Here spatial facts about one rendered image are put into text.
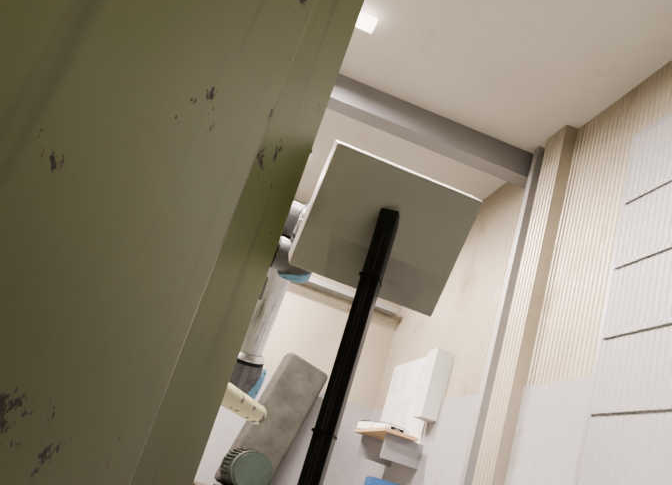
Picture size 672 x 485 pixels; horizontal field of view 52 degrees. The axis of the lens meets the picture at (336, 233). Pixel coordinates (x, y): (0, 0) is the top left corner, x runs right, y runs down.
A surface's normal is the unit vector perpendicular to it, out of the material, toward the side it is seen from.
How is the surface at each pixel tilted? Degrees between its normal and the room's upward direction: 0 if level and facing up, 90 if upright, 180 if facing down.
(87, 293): 90
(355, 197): 120
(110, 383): 90
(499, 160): 90
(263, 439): 90
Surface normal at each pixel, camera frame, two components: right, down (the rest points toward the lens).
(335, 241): 0.08, 0.21
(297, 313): 0.24, -0.28
